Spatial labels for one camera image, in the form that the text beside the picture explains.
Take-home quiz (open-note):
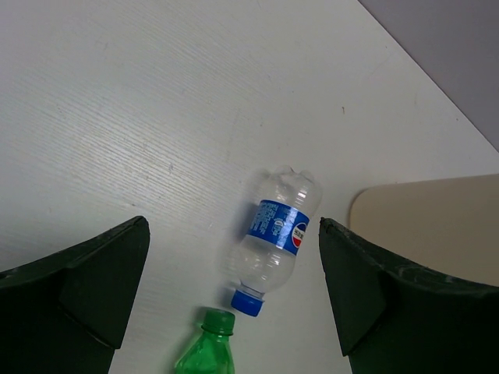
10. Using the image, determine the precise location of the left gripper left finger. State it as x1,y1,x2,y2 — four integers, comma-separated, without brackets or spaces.
1,216,150,373

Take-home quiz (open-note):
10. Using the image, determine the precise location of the green Sprite bottle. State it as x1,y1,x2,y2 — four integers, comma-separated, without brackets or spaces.
175,308,235,373

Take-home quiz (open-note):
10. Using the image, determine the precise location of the cream plastic bin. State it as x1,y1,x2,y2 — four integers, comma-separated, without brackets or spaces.
349,175,498,286

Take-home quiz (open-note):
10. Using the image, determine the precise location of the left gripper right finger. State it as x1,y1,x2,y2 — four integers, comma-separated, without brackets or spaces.
319,218,498,373

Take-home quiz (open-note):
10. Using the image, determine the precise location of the clear blue label Pepsi bottle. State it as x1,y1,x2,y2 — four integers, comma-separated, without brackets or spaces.
231,165,322,317

